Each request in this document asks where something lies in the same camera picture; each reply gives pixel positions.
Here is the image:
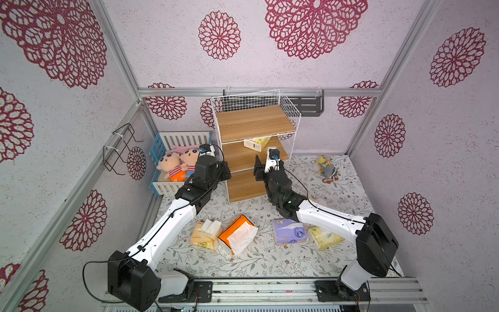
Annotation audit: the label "yellow tissue pack shelf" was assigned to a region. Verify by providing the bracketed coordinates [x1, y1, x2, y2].
[243, 136, 271, 152]

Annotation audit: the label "purple tissue pack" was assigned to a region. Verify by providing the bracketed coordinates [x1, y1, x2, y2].
[272, 219, 307, 244]

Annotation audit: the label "orange tissue pack bottom shelf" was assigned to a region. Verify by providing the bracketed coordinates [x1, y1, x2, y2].
[218, 214, 259, 256]

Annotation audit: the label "yellow-green tissue pack bottom shelf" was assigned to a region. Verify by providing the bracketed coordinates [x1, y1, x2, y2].
[307, 226, 344, 251]

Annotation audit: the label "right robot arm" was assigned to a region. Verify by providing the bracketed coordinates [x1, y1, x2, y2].
[253, 149, 399, 292]

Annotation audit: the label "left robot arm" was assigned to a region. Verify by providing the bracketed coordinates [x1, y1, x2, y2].
[105, 155, 231, 311]

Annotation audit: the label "plush doll blue shorts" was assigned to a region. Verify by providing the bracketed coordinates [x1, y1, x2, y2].
[172, 145, 200, 178]

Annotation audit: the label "plush doll orange shorts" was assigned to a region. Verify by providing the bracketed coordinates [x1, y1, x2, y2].
[157, 152, 186, 182]

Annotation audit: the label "small grey yellow plush toy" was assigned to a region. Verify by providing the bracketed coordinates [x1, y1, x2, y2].
[317, 156, 340, 184]

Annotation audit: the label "blue white toy crib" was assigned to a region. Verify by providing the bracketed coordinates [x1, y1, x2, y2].
[149, 131, 213, 196]

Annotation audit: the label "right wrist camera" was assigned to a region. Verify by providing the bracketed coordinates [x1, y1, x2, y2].
[265, 147, 281, 174]

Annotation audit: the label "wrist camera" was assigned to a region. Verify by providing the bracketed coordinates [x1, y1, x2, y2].
[265, 147, 281, 174]
[199, 144, 216, 157]

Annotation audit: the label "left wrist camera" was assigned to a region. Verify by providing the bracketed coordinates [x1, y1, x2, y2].
[199, 144, 216, 157]

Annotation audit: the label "white wire three-tier shelf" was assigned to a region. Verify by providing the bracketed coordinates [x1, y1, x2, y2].
[211, 90, 301, 203]

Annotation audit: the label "grey wall-mounted shelf rack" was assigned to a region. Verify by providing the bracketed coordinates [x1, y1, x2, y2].
[218, 89, 324, 117]

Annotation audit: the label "black wire wall rack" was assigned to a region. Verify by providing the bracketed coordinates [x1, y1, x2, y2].
[102, 123, 143, 176]

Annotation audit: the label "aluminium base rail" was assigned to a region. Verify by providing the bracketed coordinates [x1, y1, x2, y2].
[100, 276, 430, 312]

